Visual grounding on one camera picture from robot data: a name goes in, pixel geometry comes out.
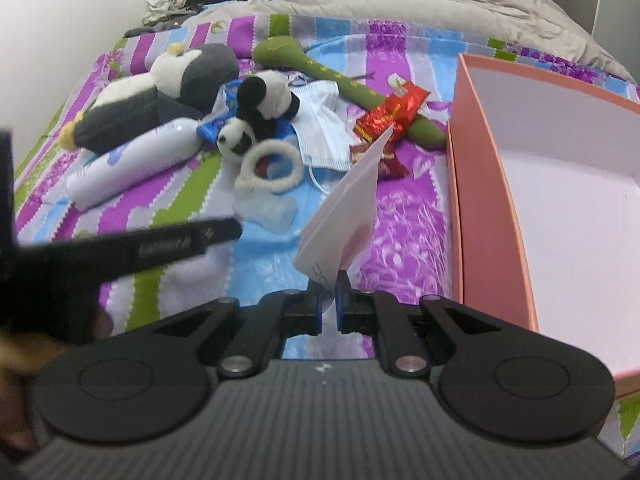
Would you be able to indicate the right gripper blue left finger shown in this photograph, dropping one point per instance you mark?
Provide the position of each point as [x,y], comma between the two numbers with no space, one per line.
[313,308]

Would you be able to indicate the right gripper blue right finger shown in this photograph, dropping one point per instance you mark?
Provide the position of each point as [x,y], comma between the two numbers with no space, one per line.
[342,293]

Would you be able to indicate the white paper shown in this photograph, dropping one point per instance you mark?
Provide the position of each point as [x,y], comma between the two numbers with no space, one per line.
[341,229]

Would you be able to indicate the small panda plush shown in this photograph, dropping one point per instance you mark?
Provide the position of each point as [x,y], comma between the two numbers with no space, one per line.
[236,144]

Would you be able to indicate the clear plastic wrapper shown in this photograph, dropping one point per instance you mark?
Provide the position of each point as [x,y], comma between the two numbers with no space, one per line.
[272,212]

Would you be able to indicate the white lotion bottle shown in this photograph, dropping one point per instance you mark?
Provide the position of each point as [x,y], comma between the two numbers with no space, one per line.
[135,161]

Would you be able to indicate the white face mask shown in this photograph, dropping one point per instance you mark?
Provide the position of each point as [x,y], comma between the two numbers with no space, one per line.
[323,140]

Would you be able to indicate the colourful striped bedsheet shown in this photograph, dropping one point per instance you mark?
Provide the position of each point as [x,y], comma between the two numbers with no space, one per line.
[410,252]

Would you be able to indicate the green plush massage stick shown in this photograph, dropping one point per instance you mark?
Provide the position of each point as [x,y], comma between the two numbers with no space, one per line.
[287,52]

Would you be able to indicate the red candy wrapper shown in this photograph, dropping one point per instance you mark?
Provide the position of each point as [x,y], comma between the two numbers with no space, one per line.
[396,113]

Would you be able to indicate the pink cardboard box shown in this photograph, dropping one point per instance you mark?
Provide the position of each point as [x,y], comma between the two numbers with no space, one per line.
[544,200]

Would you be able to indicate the grey white penguin plush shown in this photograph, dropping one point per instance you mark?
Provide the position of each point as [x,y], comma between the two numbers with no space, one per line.
[181,83]

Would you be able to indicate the white crumpled cloth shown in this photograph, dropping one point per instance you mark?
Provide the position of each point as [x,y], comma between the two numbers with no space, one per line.
[159,11]

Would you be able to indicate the beige duvet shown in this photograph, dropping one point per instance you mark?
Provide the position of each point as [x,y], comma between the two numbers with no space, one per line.
[539,24]

